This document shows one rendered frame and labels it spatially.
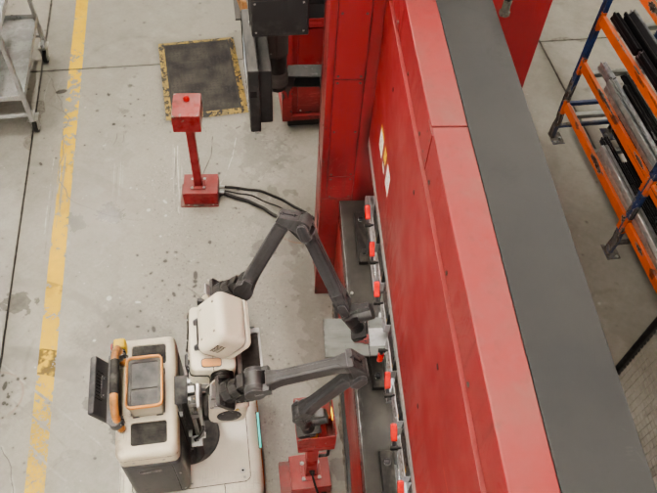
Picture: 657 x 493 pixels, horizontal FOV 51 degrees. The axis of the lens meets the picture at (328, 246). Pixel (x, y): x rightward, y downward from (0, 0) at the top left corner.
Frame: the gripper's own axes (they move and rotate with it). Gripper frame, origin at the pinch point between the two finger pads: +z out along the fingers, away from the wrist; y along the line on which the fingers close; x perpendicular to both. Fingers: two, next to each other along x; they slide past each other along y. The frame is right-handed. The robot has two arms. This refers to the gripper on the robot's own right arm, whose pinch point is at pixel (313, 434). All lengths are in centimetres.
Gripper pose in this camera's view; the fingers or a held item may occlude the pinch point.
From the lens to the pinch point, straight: 303.7
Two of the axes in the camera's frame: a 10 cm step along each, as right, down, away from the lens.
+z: 2.1, 5.4, 8.1
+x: -1.3, -8.1, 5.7
